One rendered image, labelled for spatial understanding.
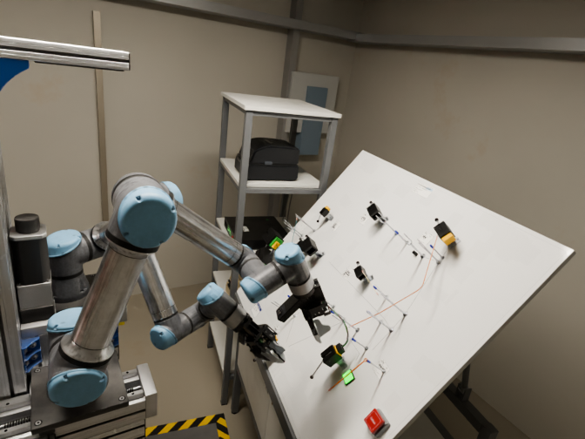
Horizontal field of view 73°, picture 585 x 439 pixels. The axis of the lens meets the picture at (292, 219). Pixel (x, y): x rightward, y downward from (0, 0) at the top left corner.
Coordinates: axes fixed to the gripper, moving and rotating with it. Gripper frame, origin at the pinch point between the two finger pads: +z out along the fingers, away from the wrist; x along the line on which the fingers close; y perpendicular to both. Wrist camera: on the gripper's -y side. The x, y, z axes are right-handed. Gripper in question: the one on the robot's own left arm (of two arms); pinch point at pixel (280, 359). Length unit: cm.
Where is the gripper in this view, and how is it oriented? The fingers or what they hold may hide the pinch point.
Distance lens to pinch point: 141.3
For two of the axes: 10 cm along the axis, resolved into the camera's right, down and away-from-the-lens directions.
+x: 5.2, -6.8, 5.3
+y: 4.9, -2.7, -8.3
